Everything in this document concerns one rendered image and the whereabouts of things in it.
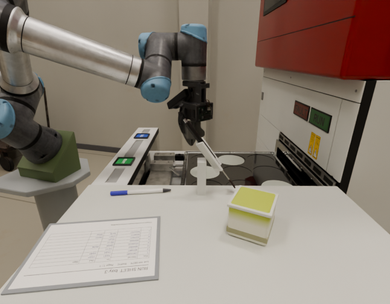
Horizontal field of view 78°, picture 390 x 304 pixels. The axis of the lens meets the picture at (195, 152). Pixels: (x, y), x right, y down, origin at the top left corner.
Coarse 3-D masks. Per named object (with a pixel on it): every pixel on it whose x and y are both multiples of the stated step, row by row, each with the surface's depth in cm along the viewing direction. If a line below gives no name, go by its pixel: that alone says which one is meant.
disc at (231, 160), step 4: (220, 156) 95; (224, 156) 95; (228, 156) 95; (232, 156) 95; (236, 156) 95; (220, 160) 91; (224, 160) 91; (228, 160) 91; (232, 160) 91; (236, 160) 91; (240, 160) 91; (244, 160) 91; (228, 164) 88; (232, 164) 88; (236, 164) 88
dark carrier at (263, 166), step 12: (192, 156) 95; (204, 156) 95; (240, 156) 95; (252, 156) 95; (264, 156) 95; (192, 168) 84; (228, 168) 85; (240, 168) 85; (252, 168) 85; (264, 168) 85; (276, 168) 85; (192, 180) 76; (216, 180) 76; (228, 180) 76; (240, 180) 76; (252, 180) 76; (264, 180) 76; (288, 180) 76
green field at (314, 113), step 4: (312, 112) 73; (316, 112) 70; (312, 116) 73; (316, 116) 70; (320, 116) 68; (324, 116) 66; (328, 116) 64; (312, 120) 73; (316, 120) 70; (320, 120) 68; (324, 120) 66; (328, 120) 64; (316, 124) 70; (320, 124) 68; (324, 124) 66; (324, 128) 66
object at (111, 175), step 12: (144, 132) 106; (132, 144) 90; (144, 144) 90; (120, 156) 79; (132, 156) 80; (108, 168) 70; (120, 168) 71; (132, 168) 70; (96, 180) 63; (108, 180) 64; (120, 180) 63
